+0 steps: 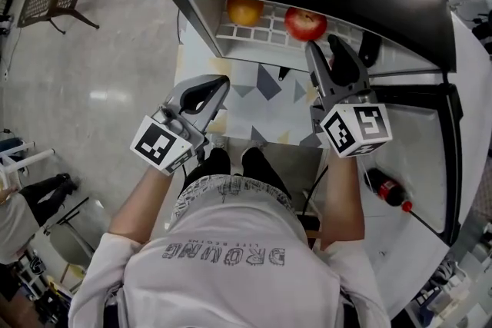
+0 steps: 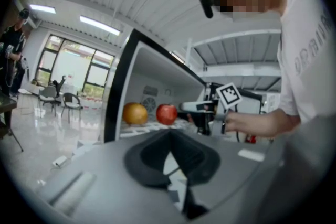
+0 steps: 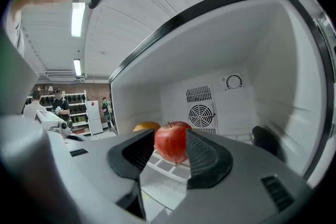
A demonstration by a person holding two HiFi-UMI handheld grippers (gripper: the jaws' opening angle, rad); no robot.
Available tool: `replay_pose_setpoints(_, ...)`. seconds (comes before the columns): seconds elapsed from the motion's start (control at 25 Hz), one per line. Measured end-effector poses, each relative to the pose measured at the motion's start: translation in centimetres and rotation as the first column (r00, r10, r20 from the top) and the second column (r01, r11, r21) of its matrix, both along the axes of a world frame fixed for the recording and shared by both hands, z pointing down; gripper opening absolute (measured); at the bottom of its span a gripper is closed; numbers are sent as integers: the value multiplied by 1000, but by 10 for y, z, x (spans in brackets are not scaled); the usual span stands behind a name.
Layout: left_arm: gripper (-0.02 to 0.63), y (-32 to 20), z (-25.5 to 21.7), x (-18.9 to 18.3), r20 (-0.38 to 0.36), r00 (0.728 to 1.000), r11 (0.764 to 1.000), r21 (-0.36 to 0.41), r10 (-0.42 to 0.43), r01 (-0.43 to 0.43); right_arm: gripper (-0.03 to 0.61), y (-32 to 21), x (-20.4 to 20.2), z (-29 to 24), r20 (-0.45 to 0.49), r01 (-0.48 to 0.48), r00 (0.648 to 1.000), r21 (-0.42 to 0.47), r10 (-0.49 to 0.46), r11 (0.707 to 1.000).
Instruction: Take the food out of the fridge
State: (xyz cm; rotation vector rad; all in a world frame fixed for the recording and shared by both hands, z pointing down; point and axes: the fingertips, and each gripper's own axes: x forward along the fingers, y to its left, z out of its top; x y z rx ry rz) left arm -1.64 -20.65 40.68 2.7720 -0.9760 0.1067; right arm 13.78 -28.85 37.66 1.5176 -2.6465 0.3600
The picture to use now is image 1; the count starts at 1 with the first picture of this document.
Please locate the person's white printed t-shirt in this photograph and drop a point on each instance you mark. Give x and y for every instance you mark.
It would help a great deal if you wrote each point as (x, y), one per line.
(230, 280)

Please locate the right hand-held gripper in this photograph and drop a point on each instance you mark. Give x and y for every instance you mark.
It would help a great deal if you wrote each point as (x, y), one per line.
(357, 126)

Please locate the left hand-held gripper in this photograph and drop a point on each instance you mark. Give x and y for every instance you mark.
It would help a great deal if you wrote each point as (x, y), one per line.
(157, 144)

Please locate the person's black trousers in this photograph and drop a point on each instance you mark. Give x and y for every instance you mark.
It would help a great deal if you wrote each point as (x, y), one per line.
(261, 169)

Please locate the red apple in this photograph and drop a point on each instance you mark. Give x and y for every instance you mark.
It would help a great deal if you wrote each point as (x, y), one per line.
(305, 24)

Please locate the grey chair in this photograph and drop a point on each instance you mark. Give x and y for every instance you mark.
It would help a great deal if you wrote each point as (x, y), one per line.
(73, 246)

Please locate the orange fruit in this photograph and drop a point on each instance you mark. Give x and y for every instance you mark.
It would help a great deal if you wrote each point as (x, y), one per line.
(245, 11)

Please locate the white curved counter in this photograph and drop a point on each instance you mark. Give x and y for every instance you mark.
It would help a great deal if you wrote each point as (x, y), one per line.
(407, 265)

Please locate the person's left grey shoe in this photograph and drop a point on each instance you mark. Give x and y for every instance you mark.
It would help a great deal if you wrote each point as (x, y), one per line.
(219, 143)

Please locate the dark soda bottle red cap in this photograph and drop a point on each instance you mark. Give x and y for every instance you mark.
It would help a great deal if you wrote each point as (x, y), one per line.
(386, 188)

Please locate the person's left forearm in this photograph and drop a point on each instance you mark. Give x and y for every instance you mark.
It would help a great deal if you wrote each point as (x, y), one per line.
(142, 203)

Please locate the person's right grey shoe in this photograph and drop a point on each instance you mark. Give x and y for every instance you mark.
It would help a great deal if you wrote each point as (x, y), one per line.
(257, 144)

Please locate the table with geometric patterned cloth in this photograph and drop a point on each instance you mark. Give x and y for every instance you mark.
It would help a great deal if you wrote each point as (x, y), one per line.
(269, 115)

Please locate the black object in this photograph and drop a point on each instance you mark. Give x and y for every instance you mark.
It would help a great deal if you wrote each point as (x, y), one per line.
(369, 48)

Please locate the person's grey shoe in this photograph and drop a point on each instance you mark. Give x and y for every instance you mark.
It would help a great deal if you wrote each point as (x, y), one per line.
(257, 144)
(219, 143)

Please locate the person's right forearm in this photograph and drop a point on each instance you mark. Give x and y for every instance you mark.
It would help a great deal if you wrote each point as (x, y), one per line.
(342, 203)

